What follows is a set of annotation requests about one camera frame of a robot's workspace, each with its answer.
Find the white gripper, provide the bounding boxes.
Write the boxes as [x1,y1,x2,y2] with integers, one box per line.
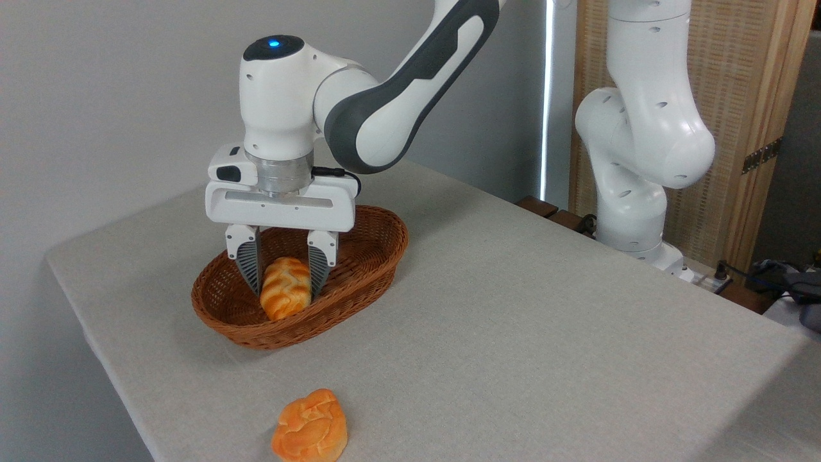
[205,175,358,297]

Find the braided golden bread loaf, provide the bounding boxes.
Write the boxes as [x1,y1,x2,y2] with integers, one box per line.
[260,257,313,321]

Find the round orange bread roll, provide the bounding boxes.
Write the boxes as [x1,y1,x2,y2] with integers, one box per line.
[271,388,348,462]

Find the brown wicker oval basket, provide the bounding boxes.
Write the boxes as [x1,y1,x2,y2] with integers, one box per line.
[191,205,409,350]

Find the small white flange box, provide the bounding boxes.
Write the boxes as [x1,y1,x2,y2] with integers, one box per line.
[207,143,258,187]

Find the grey fabric tablecloth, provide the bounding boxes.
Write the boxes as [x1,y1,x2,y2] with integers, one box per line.
[45,146,821,462]

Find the dark brown wooden block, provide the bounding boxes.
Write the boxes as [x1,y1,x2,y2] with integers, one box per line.
[516,196,559,219]
[548,210,598,239]

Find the dark metal screen hinge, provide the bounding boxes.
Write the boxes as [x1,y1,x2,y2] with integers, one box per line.
[742,137,783,175]

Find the grey blue bag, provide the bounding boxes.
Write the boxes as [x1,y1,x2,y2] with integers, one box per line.
[750,259,821,333]

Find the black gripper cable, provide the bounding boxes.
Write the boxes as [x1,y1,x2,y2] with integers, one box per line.
[311,166,362,196]

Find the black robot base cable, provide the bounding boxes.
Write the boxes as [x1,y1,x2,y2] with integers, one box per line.
[714,259,821,302]

